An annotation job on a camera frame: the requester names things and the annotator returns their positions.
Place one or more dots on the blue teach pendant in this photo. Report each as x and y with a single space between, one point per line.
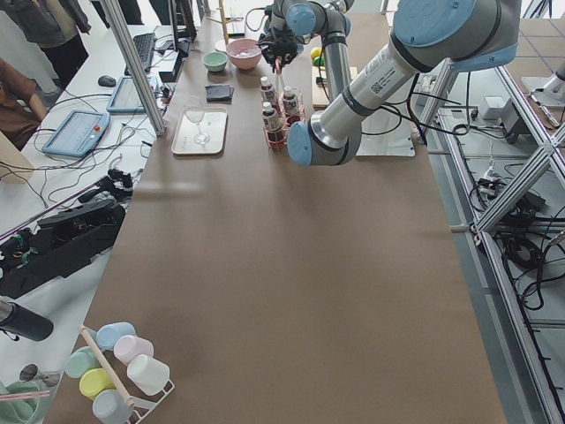
125 98
78 135

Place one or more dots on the blue teach pendant near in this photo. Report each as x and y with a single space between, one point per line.
78 135

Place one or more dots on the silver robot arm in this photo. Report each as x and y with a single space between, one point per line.
473 35
294 23

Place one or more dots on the blue plastic cup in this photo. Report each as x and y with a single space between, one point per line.
107 335

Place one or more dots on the tea bottle front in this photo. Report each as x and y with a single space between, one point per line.
271 121

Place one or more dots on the blue teach pendant far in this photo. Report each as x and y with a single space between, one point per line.
125 98

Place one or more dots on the grey folded cloth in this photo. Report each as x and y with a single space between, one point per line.
219 93

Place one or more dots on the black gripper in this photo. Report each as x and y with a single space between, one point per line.
282 45

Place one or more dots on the whole yellow lemon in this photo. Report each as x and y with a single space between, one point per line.
315 52

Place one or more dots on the white cup rack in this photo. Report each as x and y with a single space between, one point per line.
115 398

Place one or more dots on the tea bottle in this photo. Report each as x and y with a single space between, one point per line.
290 104
271 121
267 91

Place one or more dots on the cream serving tray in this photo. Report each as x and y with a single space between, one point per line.
213 124

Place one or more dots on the pink plastic cup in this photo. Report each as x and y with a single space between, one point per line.
128 347

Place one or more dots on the green empty bowl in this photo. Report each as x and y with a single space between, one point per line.
215 61

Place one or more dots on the tea bottle rear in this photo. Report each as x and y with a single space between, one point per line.
267 91

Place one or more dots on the pink bowl of ice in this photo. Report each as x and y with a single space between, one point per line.
244 53

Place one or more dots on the white plastic cup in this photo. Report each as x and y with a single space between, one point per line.
149 374

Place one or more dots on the bamboo cutting board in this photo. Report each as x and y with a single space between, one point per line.
320 90

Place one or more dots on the copper wire bottle basket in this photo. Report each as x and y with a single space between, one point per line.
279 85

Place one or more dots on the clear wine glass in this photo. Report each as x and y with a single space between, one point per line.
194 111

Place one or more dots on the black thermos bottle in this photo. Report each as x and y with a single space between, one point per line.
20 322

